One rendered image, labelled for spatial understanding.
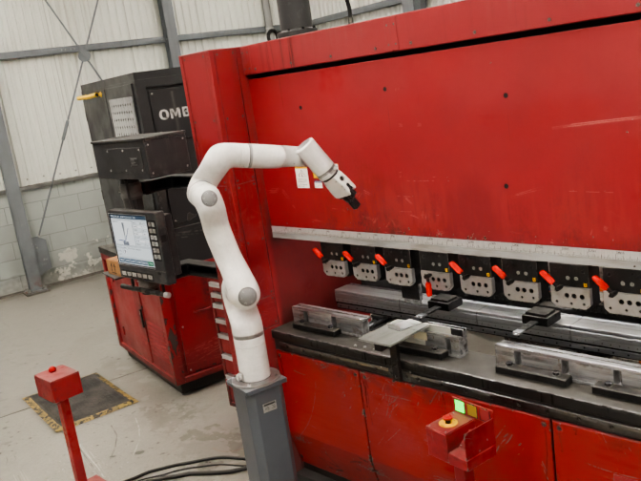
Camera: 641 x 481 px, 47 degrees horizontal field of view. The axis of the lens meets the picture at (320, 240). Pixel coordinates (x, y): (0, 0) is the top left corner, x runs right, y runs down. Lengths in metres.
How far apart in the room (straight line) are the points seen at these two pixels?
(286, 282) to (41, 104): 6.43
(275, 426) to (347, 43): 1.58
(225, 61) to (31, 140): 6.36
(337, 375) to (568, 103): 1.71
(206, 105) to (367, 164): 0.90
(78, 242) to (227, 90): 6.60
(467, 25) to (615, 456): 1.61
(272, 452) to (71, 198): 7.33
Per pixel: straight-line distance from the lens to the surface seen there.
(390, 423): 3.48
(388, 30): 3.05
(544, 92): 2.70
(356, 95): 3.22
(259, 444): 2.97
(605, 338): 3.15
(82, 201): 10.01
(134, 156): 3.64
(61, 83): 9.94
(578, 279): 2.78
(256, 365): 2.88
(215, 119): 3.64
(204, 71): 3.66
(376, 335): 3.22
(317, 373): 3.72
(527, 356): 3.03
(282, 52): 3.50
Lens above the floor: 2.12
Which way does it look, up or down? 12 degrees down
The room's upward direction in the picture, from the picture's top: 8 degrees counter-clockwise
